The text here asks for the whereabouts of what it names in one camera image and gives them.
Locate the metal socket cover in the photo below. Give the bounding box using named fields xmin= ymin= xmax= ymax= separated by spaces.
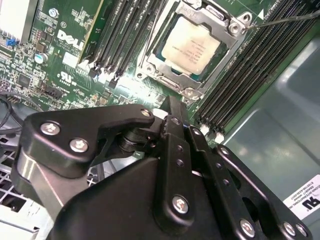
xmin=146 ymin=0 xmax=238 ymax=89

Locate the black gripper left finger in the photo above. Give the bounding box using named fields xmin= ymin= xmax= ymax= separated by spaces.
xmin=11 ymin=96 xmax=201 ymax=230

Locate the silver CPU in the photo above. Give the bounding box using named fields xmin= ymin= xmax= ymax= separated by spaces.
xmin=160 ymin=15 xmax=223 ymax=76

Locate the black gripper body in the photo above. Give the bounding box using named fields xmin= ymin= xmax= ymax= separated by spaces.
xmin=48 ymin=157 xmax=227 ymax=240

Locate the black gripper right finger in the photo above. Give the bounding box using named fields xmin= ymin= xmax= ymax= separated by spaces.
xmin=186 ymin=125 xmax=314 ymax=240

